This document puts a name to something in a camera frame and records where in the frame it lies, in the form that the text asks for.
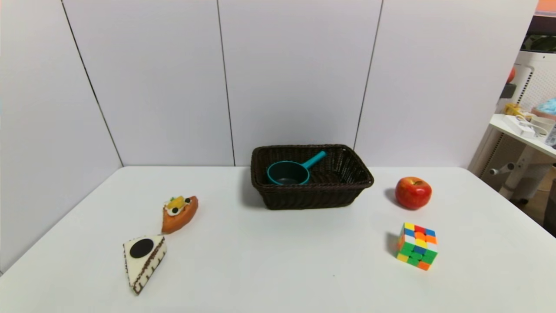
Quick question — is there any white power adapter with cord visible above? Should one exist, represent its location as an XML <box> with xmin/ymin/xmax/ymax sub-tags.
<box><xmin>505</xmin><ymin>115</ymin><xmax>549</xmax><ymax>139</ymax></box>

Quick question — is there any teal toy saucepan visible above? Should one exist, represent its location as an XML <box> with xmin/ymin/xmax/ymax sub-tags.
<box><xmin>266</xmin><ymin>150</ymin><xmax>327</xmax><ymax>186</ymax></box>

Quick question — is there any green plant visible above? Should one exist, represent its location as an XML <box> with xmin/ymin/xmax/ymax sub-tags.
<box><xmin>523</xmin><ymin>35</ymin><xmax>556</xmax><ymax>53</ymax></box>

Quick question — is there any brown wicker basket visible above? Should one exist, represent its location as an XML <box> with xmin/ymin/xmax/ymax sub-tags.
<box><xmin>251</xmin><ymin>144</ymin><xmax>375</xmax><ymax>210</ymax></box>

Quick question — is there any orange cake slice fruit topping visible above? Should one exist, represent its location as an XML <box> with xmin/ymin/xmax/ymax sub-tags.
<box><xmin>161</xmin><ymin>195</ymin><xmax>199</xmax><ymax>235</ymax></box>

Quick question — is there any white side desk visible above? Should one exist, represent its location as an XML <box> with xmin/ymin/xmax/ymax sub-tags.
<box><xmin>468</xmin><ymin>113</ymin><xmax>556</xmax><ymax>205</ymax></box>

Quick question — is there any white cake slice chocolate disc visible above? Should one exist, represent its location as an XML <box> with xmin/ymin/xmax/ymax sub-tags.
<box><xmin>122</xmin><ymin>235</ymin><xmax>167</xmax><ymax>296</ymax></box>

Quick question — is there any colourful puzzle cube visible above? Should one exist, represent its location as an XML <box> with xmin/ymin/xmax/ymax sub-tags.
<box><xmin>396</xmin><ymin>223</ymin><xmax>438</xmax><ymax>271</ymax></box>

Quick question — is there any yellow small object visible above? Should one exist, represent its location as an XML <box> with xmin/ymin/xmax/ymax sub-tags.
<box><xmin>504</xmin><ymin>103</ymin><xmax>530</xmax><ymax>119</ymax></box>

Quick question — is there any red apple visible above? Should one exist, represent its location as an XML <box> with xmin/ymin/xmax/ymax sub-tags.
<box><xmin>395</xmin><ymin>176</ymin><xmax>433</xmax><ymax>210</ymax></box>

